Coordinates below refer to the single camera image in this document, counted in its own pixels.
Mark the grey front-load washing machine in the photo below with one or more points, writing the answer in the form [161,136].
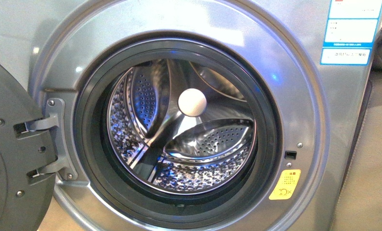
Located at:
[52,48]

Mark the white round drum hub cap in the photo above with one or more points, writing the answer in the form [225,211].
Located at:
[192,102]

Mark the stainless steel washer drum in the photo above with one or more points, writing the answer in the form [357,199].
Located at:
[170,152]

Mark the black rubber door gasket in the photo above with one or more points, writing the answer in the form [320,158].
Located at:
[130,198]

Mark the yellow warning sticker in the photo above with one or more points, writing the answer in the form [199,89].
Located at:
[286,184]

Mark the blue white energy label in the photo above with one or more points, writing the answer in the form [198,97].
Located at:
[350,32]

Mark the dark grey washer door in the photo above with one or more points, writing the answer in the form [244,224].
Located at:
[24,196]

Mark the grey door hinge bracket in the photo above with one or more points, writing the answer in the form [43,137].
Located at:
[54,122]

